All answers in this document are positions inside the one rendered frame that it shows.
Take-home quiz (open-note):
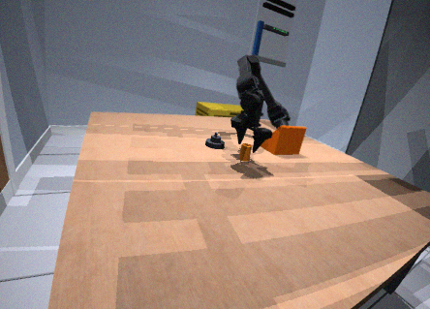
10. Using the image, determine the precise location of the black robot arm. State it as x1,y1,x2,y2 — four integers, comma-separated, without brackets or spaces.
230,55,290,130

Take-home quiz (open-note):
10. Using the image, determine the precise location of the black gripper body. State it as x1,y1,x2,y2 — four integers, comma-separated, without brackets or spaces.
244,109,272,139

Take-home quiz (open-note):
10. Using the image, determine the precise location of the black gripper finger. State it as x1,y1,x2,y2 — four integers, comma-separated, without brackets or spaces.
234,127,248,144
252,136,267,153

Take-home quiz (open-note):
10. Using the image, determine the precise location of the dark grey round pedestal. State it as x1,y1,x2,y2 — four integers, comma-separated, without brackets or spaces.
205,132,225,149

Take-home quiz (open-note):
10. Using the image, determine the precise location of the orange knob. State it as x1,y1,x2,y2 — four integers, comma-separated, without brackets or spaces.
239,143,252,162

